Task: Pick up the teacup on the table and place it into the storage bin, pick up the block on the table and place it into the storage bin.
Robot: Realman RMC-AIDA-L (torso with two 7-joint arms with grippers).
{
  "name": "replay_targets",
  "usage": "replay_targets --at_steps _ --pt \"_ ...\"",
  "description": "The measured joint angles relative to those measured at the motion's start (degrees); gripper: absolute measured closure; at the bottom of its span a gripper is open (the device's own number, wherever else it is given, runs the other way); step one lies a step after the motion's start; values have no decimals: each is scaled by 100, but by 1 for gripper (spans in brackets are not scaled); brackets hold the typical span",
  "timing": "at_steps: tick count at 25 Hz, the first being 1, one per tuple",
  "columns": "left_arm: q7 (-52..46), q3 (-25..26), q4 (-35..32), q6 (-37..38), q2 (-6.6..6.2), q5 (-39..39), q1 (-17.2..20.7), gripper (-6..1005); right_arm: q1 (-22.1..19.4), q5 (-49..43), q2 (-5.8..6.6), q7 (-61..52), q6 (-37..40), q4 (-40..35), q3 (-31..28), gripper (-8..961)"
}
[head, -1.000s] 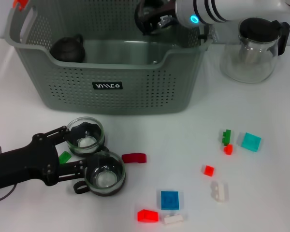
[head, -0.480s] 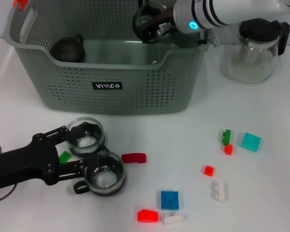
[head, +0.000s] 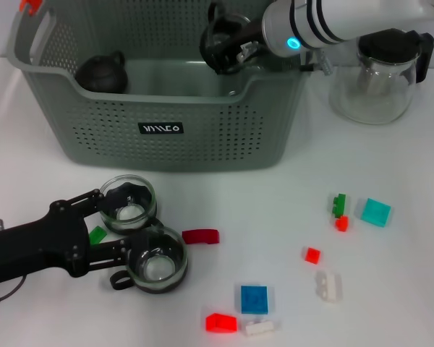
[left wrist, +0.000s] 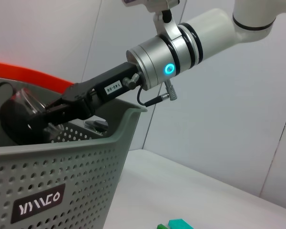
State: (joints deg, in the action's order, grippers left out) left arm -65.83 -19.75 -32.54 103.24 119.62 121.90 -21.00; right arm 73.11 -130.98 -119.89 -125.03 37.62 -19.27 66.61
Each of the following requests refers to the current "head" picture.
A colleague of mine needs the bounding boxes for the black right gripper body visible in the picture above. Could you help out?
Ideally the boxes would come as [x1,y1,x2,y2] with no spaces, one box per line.
[238,21,274,72]

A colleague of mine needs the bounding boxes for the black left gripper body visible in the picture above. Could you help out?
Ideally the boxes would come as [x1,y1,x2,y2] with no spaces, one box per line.
[0,198,91,286]

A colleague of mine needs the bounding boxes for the thin green plate brick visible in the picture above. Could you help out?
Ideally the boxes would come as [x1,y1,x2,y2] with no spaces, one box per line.
[88,225,108,247]

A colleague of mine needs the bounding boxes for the grey perforated storage bin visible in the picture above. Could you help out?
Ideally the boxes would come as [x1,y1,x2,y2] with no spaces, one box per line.
[6,0,314,174]

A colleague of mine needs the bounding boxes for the orange bin clip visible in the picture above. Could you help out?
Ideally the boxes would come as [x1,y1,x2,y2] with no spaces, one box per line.
[19,0,44,17]

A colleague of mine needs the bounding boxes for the silver angled gripper plug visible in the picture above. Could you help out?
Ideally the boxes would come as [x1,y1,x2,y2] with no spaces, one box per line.
[237,40,260,61]

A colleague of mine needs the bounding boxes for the dark red curved brick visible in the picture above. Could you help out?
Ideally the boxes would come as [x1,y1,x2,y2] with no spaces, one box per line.
[182,228,221,247]

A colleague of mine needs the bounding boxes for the dark clay teapot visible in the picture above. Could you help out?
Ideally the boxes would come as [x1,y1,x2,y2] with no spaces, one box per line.
[75,50,128,94]

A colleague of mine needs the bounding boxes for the glass pitcher black lid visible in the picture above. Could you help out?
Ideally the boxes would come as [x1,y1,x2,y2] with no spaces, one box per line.
[328,27,434,126]

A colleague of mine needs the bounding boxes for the bright red slope brick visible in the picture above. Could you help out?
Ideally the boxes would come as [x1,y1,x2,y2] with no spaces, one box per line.
[205,312,239,333]

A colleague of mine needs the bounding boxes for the blue square plate brick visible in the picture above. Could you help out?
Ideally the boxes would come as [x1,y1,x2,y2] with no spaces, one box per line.
[240,285,269,314]

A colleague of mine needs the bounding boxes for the flat white brick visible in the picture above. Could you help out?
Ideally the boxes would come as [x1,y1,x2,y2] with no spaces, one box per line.
[244,318,278,338]

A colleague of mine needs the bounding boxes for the chunky green brick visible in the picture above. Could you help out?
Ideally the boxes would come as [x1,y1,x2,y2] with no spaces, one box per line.
[328,193,348,219]

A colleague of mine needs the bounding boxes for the teal square plate brick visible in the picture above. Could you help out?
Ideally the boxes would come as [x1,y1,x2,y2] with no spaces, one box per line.
[359,197,392,228]

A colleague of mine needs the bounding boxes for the chunky white brick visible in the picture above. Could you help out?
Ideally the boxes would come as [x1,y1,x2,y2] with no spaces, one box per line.
[315,270,344,304]

